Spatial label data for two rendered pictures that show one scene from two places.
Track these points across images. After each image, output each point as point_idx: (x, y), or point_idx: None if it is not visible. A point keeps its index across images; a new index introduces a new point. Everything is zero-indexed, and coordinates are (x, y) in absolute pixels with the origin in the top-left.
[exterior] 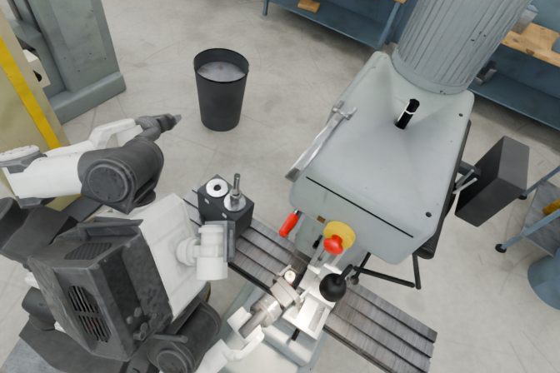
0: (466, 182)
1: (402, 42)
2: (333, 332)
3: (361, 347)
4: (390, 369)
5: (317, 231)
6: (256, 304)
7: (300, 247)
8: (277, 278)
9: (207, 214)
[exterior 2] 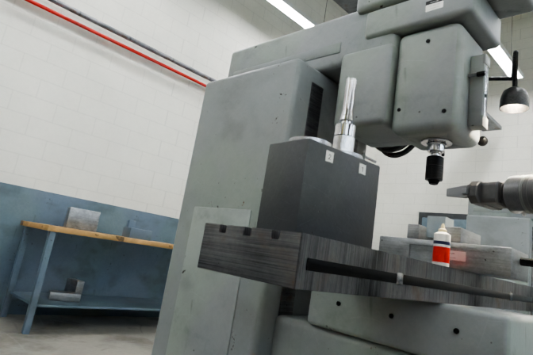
0: None
1: None
2: (497, 288)
3: (509, 281)
4: (522, 288)
5: (466, 70)
6: (530, 177)
7: (460, 116)
8: (477, 181)
9: (320, 215)
